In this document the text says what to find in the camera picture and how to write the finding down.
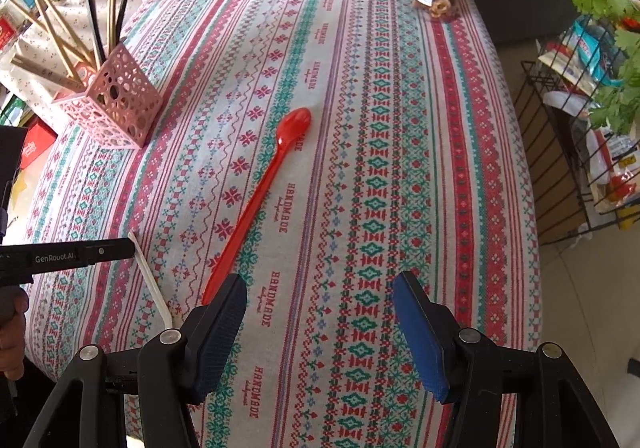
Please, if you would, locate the blue white snack packet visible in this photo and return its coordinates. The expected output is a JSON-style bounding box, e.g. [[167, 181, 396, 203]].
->
[[572, 18, 626, 86]]

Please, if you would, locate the red green patterned tablecloth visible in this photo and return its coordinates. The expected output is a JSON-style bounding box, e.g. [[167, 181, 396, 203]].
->
[[22, 0, 543, 448]]

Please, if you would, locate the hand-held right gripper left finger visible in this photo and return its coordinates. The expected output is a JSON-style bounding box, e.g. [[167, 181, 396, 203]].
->
[[20, 273, 248, 448]]

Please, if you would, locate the red white plastic bag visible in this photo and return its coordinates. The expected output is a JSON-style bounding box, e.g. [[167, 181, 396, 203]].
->
[[585, 128, 640, 229]]

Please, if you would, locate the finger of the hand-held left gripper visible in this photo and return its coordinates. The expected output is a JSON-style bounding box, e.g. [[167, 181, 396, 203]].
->
[[90, 237, 137, 266]]

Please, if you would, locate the white plastic spoon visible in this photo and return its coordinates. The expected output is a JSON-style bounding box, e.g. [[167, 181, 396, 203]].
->
[[127, 232, 173, 329]]

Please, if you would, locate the red plastic spoon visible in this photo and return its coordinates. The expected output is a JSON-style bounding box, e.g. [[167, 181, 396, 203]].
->
[[201, 107, 312, 306]]

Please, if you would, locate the small floral cloth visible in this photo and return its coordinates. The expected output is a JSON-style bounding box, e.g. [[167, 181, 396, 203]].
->
[[0, 0, 131, 129]]

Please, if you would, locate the person's left hand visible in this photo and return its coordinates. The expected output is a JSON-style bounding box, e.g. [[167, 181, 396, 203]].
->
[[0, 290, 29, 377]]

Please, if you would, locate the red cardboard box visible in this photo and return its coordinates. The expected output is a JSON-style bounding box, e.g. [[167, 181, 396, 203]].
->
[[22, 120, 58, 169]]

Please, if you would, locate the black wire rack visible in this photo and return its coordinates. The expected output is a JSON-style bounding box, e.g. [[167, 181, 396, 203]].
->
[[520, 0, 640, 246]]

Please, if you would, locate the wooden chopstick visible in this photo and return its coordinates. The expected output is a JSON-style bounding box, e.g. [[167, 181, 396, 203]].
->
[[10, 54, 86, 93], [26, 0, 83, 79], [35, 0, 99, 69]]

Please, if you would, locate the pink perforated utensil holder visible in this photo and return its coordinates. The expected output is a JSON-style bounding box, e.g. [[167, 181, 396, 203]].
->
[[52, 42, 165, 150]]

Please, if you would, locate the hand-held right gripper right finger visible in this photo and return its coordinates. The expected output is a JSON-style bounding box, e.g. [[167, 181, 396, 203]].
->
[[392, 270, 621, 448]]

